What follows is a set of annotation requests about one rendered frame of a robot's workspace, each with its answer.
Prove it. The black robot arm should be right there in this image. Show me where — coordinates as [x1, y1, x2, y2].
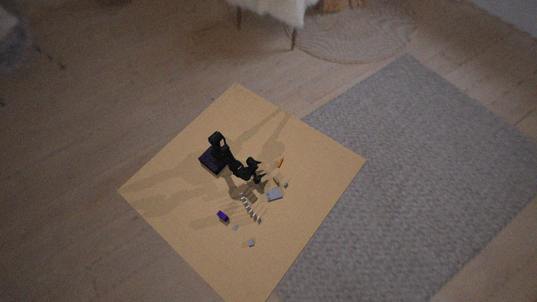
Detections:
[208, 131, 258, 181]

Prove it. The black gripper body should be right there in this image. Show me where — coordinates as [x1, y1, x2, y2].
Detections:
[244, 157, 261, 184]

